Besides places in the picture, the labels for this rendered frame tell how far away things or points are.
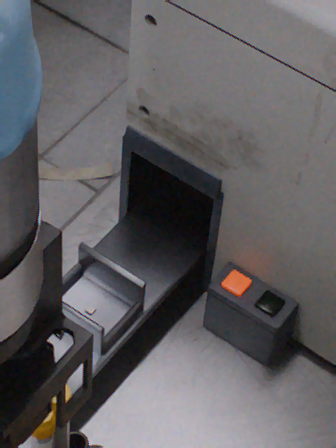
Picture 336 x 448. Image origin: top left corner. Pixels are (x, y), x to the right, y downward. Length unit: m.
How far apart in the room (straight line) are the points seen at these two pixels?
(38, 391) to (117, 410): 0.36
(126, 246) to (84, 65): 1.44
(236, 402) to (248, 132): 0.20
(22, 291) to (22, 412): 0.09
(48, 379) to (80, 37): 1.89
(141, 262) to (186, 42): 0.19
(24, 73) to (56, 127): 1.86
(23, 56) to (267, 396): 0.56
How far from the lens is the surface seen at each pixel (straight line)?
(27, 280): 0.46
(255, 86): 0.78
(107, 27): 2.43
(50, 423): 0.77
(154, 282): 0.91
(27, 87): 0.39
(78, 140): 2.23
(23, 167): 0.41
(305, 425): 0.90
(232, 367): 0.92
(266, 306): 0.89
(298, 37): 0.74
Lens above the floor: 1.65
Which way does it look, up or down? 52 degrees down
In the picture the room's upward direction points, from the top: 6 degrees clockwise
